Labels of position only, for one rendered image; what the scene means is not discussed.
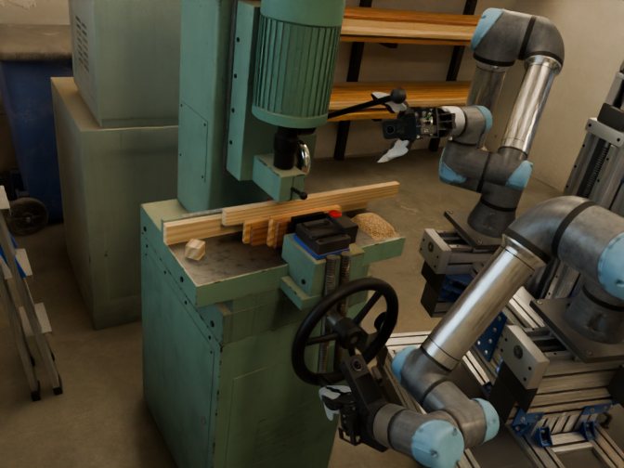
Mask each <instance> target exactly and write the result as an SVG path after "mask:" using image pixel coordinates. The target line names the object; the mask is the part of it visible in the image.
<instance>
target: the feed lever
mask: <svg viewBox="0 0 624 468"><path fill-rule="evenodd" d="M406 98H407V93H406V91H405V89H403V88H401V87H397V88H395V89H393V90H392V92H391V94H390V95H389V96H386V97H380V98H377V99H374V100H371V101H368V102H364V103H361V104H358V105H355V106H352V107H349V108H345V109H342V110H337V111H334V112H331V113H328V119H331V118H334V117H338V116H341V115H345V114H347V113H351V112H354V111H360V110H364V109H367V108H370V107H373V106H377V105H380V104H384V103H386V102H390V101H393V102H394V103H395V104H401V103H403V102H404V101H405V100H406ZM328 119H327V120H328ZM315 130H316V127H315V128H299V131H298V136H301V135H312V134H313V133H314V132H315Z"/></svg>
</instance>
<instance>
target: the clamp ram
mask: <svg viewBox="0 0 624 468"><path fill-rule="evenodd" d="M320 219H325V213H324V212H323V211H321V212H315V213H311V214H301V215H296V216H292V219H291V225H290V232H289V234H291V233H295V230H296V224H301V223H305V222H310V221H315V220H320Z"/></svg>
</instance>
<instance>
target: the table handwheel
mask: <svg viewBox="0 0 624 468"><path fill-rule="evenodd" d="M363 291H376V292H375V293H374V294H373V296H372V297H371V298H370V300H369V301H368V303H367V304H365V305H364V307H363V308H362V309H361V310H360V311H359V313H358V314H357V315H356V316H355V318H354V319H351V318H343V317H342V316H341V315H340V314H339V313H338V312H337V311H336V310H335V309H334V308H333V307H334V306H335V305H337V304H338V303H339V302H341V301H342V300H344V299H345V298H346V297H348V296H350V295H352V294H354V293H359V292H363ZM382 295H383V296H384V298H385V301H386V315H385V319H384V322H383V326H382V328H381V329H380V331H379V333H378V335H377V336H376V338H375V339H374V340H373V342H372V343H371V344H370V346H369V347H368V348H367V349H366V350H365V351H364V352H363V353H362V354H361V356H363V358H364V360H365V362H366V364H367V365H368V364H369V363H370V362H371V361H372V360H373V359H374V358H375V357H376V356H377V355H378V354H379V352H380V351H381V350H382V349H383V347H384V346H385V344H386V343H387V341H388V339H389V338H390V336H391V334H392V332H393V330H394V328H395V326H396V323H397V316H398V298H397V294H396V292H395V290H394V288H393V287H392V286H391V285H390V284H389V283H387V282H386V281H384V280H382V279H377V278H361V279H354V280H351V281H348V282H347V283H345V284H343V285H341V286H339V287H337V288H336V289H334V290H333V291H331V292H329V293H328V294H327V295H326V296H324V297H323V298H322V299H321V300H320V301H319V302H318V303H317V304H316V305H315V306H312V309H311V310H310V312H309V313H308V314H307V316H306V317H305V319H304V320H303V322H302V324H301V325H300V327H299V329H298V331H297V333H296V334H295V337H294V340H293V343H292V367H293V370H294V372H295V374H296V375H297V376H298V377H299V378H300V379H301V380H302V381H303V382H305V383H307V384H311V385H315V386H320V385H319V382H318V381H317V379H316V376H317V375H318V373H315V372H312V371H311V370H309V369H308V368H307V367H306V364H305V349H306V346H310V345H316V344H320V343H325V342H329V341H334V340H335V341H336V342H337V343H338V344H339V345H340V346H341V347H342V348H343V349H348V353H349V356H350V357H352V356H354V355H355V354H356V351H355V346H357V345H358V344H359V343H360V341H361V339H362V336H363V330H362V329H361V328H360V327H359V326H358V325H359V324H360V322H361V321H362V320H363V319H364V318H365V317H366V315H367V314H368V313H369V311H370V310H371V308H372V307H373V306H374V305H375V303H376V302H377V301H378V300H379V299H380V297H381V296H382ZM330 309H332V312H331V314H330V315H329V316H328V317H327V318H326V322H327V324H328V325H329V326H330V327H331V328H332V331H331V333H327V334H324V335H320V336H316V337H310V338H309V336H310V334H311V332H312V331H313V330H314V328H315V327H316V325H317V324H318V323H319V321H320V320H321V319H322V318H323V317H324V315H325V314H326V313H327V312H328V311H329V310H330ZM321 374H322V375H324V376H325V377H326V378H327V379H328V380H329V381H330V382H331V383H332V384H337V383H339V382H341V381H343V380H345V377H344V375H343V373H342V371H341V369H339V370H335V371H332V372H328V373H321Z"/></svg>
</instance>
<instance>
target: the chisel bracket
mask: <svg viewBox="0 0 624 468"><path fill-rule="evenodd" d="M273 160H274V153H268V154H259V155H254V156H253V175H252V181H253V182H254V183H256V184H257V185H258V186H259V187H260V188H261V189H263V190H264V191H265V192H266V193H267V194H268V195H269V196H271V197H272V198H273V199H274V200H275V201H276V202H289V201H295V200H301V199H300V197H299V195H298V194H296V193H294V192H293V191H291V187H294V188H296V189H298V190H300V191H303V189H304V183H305V176H306V174H305V173H303V172H302V171H301V170H299V169H298V168H297V167H295V166H294V167H293V168H292V169H287V170H286V169H279V168H277V167H275V166H274V165H273Z"/></svg>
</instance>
